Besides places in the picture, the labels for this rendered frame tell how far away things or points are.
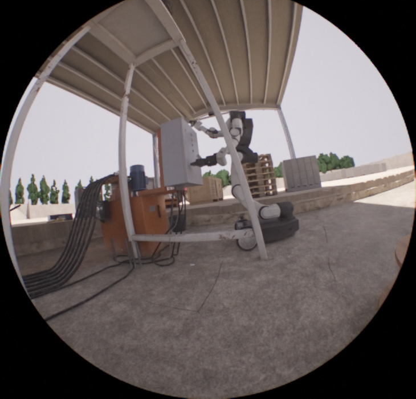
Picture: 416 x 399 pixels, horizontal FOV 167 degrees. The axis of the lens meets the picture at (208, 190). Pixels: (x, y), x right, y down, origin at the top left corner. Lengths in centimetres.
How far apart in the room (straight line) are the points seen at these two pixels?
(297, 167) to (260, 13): 451
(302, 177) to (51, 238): 544
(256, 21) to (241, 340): 543
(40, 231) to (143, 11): 311
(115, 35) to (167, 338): 256
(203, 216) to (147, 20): 315
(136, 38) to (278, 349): 265
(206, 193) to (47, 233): 403
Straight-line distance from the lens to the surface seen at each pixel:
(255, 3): 486
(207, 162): 112
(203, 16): 490
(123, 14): 209
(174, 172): 119
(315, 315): 68
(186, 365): 57
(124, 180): 144
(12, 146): 114
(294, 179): 404
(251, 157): 148
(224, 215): 258
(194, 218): 275
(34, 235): 273
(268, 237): 135
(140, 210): 142
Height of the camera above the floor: 51
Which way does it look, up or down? 3 degrees up
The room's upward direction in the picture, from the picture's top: 8 degrees counter-clockwise
